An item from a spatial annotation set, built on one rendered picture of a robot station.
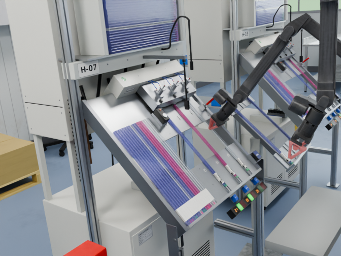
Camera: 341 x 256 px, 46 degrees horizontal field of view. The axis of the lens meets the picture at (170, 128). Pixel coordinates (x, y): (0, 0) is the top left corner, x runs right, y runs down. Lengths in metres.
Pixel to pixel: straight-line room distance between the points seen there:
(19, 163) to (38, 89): 2.07
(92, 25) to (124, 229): 0.92
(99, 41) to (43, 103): 0.45
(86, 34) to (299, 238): 1.27
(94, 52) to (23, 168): 2.41
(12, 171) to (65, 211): 1.89
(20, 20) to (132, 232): 1.11
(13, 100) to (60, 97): 3.19
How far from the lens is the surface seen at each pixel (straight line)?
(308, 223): 1.94
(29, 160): 4.10
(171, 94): 2.04
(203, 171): 1.90
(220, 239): 2.92
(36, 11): 1.93
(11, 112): 5.08
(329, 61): 1.50
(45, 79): 1.96
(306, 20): 1.91
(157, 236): 2.05
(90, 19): 1.82
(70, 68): 1.74
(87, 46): 1.86
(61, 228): 2.29
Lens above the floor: 1.57
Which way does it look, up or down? 17 degrees down
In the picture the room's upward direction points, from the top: 5 degrees counter-clockwise
